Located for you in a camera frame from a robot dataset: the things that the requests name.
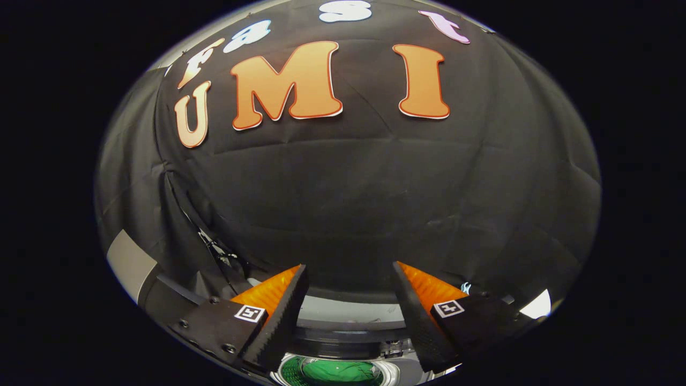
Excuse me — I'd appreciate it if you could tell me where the black backdrop cloth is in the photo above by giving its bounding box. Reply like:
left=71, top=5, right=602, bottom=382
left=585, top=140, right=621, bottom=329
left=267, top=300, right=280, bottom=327
left=95, top=0, right=602, bottom=306

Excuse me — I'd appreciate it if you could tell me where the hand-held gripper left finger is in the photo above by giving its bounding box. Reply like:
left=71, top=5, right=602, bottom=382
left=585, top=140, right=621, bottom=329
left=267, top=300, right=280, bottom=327
left=167, top=264, right=309, bottom=373

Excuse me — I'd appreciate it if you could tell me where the green polo shirt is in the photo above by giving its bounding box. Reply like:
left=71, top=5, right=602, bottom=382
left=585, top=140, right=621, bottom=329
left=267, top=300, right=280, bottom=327
left=299, top=358, right=379, bottom=385

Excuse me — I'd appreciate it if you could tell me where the grey washing machine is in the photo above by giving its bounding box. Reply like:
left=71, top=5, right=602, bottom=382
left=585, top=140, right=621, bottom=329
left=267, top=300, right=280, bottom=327
left=245, top=274, right=516, bottom=386

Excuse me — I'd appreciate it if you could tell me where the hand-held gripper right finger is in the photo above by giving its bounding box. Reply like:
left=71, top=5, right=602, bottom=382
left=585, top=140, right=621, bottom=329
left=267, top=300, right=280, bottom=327
left=393, top=262, right=545, bottom=373

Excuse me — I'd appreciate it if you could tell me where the grey box stand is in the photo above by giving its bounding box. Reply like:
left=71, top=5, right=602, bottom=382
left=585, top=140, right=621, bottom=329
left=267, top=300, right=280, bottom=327
left=106, top=229, right=216, bottom=323

